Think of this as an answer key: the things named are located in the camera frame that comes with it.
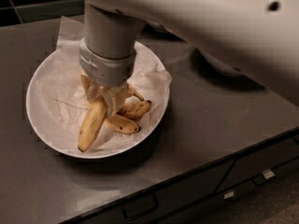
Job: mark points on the silver grey gripper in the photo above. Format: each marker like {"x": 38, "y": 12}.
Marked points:
{"x": 104, "y": 68}

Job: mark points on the long yellow banana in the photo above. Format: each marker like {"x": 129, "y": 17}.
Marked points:
{"x": 95, "y": 117}

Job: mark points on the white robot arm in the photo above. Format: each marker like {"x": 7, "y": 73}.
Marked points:
{"x": 257, "y": 38}

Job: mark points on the middle spotted banana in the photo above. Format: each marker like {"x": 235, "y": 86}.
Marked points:
{"x": 135, "y": 110}

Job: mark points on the lower yellow banana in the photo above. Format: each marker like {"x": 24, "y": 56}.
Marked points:
{"x": 122, "y": 124}

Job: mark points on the white paper liner in bowl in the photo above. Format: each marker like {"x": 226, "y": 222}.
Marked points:
{"x": 59, "y": 90}

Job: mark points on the large white bowl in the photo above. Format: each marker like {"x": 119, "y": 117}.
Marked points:
{"x": 49, "y": 131}

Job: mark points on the white bowl with orange fruits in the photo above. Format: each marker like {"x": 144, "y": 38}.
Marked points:
{"x": 158, "y": 27}

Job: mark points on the white bowl with strawberries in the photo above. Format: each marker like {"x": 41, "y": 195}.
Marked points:
{"x": 219, "y": 66}

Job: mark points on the left drawer handle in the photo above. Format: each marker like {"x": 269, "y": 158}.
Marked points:
{"x": 140, "y": 207}

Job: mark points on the drawer handle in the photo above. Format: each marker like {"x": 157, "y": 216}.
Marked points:
{"x": 140, "y": 207}
{"x": 264, "y": 177}

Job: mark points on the right drawer handle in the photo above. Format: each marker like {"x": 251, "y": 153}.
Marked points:
{"x": 264, "y": 177}

